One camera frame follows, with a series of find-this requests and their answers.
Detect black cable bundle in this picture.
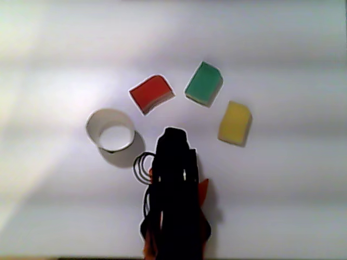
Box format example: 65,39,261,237
132,151,156,217

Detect white paper cup green band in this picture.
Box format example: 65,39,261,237
86,108,136,153

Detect red sponge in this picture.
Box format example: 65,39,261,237
128,74,176,116

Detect green sponge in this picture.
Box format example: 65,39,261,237
184,61,224,108

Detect yellow sponge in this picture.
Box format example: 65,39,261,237
217,101,253,148

